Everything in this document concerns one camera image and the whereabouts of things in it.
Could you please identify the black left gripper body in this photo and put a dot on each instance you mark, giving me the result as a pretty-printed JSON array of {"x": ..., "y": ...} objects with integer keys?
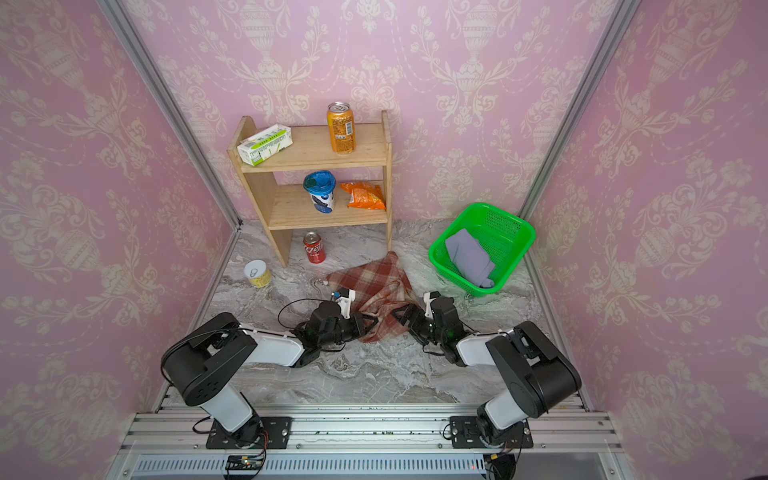
[{"x": 345, "y": 331}]

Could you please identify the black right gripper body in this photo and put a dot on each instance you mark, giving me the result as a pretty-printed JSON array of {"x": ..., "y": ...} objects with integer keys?
[{"x": 433, "y": 333}]

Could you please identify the red plaid skirt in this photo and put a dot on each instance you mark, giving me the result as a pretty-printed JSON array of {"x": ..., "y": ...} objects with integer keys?
[{"x": 380, "y": 287}]

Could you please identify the lavender skirt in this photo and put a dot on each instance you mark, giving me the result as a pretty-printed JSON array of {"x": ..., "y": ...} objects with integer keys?
[{"x": 471, "y": 260}]

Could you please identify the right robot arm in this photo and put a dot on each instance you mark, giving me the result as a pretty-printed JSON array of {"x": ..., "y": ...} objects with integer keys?
[{"x": 536, "y": 374}]

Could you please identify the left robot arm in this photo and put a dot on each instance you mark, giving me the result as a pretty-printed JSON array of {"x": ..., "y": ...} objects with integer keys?
[{"x": 202, "y": 364}]

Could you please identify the red cola can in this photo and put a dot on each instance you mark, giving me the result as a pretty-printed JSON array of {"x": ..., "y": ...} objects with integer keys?
[{"x": 314, "y": 247}]

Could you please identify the yellow white can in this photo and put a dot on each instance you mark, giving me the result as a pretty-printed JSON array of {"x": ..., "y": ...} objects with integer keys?
[{"x": 258, "y": 273}]

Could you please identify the green plastic perforated basket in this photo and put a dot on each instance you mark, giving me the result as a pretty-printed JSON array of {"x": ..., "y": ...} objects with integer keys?
[{"x": 505, "y": 237}]

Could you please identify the wooden two-tier shelf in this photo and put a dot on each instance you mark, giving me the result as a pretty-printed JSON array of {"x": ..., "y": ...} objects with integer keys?
[{"x": 295, "y": 189}]

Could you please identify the orange snack bag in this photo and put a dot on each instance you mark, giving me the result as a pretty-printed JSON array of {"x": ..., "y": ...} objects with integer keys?
[{"x": 364, "y": 195}]

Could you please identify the small black circuit board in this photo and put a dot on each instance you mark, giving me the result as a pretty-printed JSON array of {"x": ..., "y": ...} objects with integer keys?
[{"x": 243, "y": 465}]

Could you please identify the white green tissue box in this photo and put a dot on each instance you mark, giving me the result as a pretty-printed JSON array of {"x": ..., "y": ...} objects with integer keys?
[{"x": 259, "y": 147}]

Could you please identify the orange drink can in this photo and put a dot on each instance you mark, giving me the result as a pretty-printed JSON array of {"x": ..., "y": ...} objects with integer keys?
[{"x": 340, "y": 119}]

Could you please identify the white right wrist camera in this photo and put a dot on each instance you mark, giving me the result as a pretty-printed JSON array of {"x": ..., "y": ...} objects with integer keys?
[{"x": 428, "y": 298}]

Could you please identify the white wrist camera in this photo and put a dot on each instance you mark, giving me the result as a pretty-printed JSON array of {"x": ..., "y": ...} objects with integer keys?
[
  {"x": 344, "y": 297},
  {"x": 428, "y": 298}
]

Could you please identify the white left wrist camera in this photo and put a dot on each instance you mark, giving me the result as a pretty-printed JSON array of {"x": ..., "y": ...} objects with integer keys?
[{"x": 344, "y": 297}]

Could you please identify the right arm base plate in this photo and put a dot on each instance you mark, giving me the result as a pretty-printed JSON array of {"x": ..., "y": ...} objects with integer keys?
[{"x": 469, "y": 432}]

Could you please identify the aluminium mounting rail frame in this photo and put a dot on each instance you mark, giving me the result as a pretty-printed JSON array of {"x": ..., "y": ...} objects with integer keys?
[{"x": 390, "y": 441}]

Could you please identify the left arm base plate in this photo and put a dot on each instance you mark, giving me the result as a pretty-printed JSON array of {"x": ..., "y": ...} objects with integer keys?
[{"x": 270, "y": 433}]

